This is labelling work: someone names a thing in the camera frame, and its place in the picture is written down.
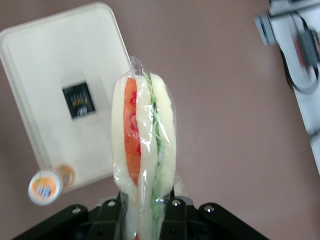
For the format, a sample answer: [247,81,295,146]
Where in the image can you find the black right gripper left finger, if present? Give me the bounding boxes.
[87,192,127,240]

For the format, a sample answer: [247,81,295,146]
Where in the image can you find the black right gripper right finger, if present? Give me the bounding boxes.
[159,187,208,240]

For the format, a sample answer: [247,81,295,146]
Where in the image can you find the plastic-wrapped sandwich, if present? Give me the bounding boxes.
[111,56,185,240]

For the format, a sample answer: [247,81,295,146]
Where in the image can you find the cream plastic tray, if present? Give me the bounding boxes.
[0,1,131,195]

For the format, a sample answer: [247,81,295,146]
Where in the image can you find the orange gum bottle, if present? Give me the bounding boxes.
[27,163,76,206]

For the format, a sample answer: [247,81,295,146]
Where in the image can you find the small black carton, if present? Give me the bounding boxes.
[61,79,97,121]

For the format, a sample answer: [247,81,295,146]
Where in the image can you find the black cable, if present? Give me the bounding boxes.
[278,9,320,95]

